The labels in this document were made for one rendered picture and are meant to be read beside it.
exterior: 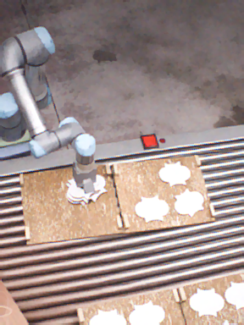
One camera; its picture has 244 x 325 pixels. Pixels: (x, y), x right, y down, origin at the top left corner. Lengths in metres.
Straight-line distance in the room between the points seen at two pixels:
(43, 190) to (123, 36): 2.34
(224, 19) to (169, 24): 0.50
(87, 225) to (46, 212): 0.19
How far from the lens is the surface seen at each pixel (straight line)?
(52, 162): 2.40
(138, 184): 2.32
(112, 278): 2.13
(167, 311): 2.09
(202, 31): 4.56
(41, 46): 2.05
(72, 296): 2.09
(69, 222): 2.21
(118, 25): 4.48
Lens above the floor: 2.89
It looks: 59 degrees down
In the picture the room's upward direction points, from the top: 7 degrees clockwise
